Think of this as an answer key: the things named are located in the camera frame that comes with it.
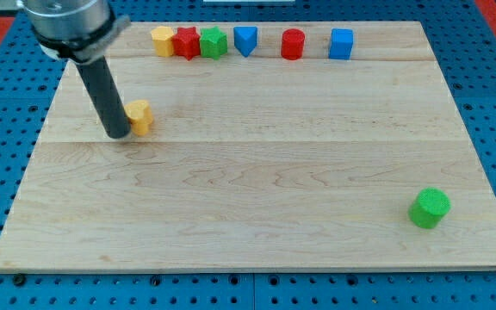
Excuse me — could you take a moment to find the red cylinder block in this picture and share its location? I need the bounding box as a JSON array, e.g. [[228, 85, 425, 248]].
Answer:
[[281, 28, 306, 60]]

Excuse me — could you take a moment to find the wooden board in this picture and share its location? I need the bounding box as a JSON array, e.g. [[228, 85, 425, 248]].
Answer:
[[0, 22, 496, 274]]

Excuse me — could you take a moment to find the red star block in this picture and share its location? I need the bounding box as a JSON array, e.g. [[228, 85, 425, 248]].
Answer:
[[171, 27, 201, 60]]

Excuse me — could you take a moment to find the blue cube block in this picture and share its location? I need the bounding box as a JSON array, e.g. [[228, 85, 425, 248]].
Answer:
[[328, 28, 354, 60]]

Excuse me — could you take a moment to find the blue triangle block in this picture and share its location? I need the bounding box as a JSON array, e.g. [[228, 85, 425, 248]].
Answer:
[[233, 26, 258, 58]]

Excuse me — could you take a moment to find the green star block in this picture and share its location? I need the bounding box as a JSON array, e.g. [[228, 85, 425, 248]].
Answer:
[[199, 26, 228, 60]]

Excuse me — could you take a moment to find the yellow heart block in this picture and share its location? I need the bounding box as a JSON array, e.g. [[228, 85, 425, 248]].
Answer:
[[124, 99, 154, 136]]

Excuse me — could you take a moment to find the yellow hexagon block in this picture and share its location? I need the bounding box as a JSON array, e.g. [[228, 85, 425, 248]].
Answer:
[[150, 26, 175, 57]]

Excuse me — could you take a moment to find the green cylinder block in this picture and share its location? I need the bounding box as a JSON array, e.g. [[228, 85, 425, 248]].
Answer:
[[407, 187, 451, 229]]

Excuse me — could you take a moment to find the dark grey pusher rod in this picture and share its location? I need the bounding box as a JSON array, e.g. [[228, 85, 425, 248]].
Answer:
[[77, 57, 131, 139]]

